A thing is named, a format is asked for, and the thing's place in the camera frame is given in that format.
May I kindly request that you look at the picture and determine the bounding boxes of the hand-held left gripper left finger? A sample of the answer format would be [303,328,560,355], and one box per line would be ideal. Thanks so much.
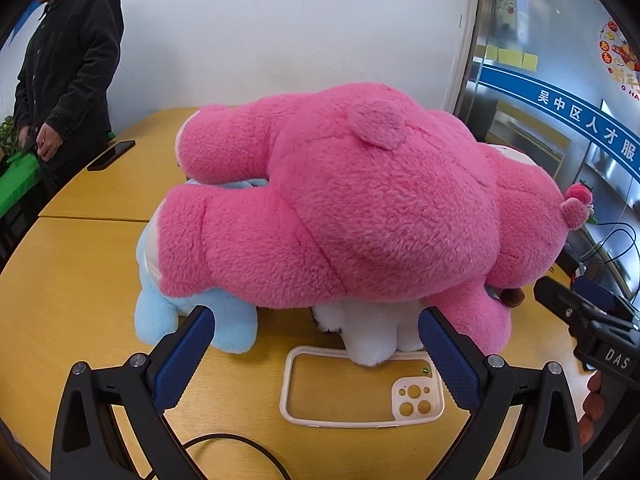
[50,305,221,480]

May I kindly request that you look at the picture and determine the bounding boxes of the pink plush bear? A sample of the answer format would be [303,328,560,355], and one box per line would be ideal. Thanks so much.
[156,81,596,358]

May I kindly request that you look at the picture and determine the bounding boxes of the green cloth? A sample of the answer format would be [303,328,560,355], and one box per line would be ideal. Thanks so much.
[0,152,41,216]

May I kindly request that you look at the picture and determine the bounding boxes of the cartoon sheep poster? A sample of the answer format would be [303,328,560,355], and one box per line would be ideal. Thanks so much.
[495,0,527,31]

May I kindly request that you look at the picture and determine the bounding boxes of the row of yellow sticky notes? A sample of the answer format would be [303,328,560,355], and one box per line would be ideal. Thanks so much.
[482,45,538,71]

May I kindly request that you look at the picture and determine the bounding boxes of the black smartphone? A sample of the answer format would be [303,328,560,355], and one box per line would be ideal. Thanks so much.
[87,140,137,172]

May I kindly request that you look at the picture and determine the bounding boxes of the person's right hand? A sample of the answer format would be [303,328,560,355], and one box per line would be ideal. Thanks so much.
[577,369,616,436]

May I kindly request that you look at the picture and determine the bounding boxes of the white plush toy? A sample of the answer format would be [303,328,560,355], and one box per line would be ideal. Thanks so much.
[307,300,426,368]

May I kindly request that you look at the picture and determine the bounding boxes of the red round window sticker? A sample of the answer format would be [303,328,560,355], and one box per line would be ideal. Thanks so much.
[597,20,640,92]

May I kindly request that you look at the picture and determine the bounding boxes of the clear white-rimmed phone case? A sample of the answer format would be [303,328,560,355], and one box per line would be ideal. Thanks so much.
[280,345,446,428]

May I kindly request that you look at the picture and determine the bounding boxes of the light blue plush toy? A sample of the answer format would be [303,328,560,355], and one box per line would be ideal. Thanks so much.
[134,176,273,357]

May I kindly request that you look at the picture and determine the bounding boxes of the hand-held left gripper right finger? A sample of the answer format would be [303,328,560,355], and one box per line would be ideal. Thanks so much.
[417,306,586,480]

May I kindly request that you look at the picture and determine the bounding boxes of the thin black cable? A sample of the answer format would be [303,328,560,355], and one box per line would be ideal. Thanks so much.
[580,222,638,271]

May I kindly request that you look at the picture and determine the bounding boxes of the blue banner stripe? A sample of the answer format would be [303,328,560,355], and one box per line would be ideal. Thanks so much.
[479,62,640,176]

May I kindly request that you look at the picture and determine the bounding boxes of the green plant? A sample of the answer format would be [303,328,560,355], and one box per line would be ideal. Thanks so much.
[0,115,26,161]

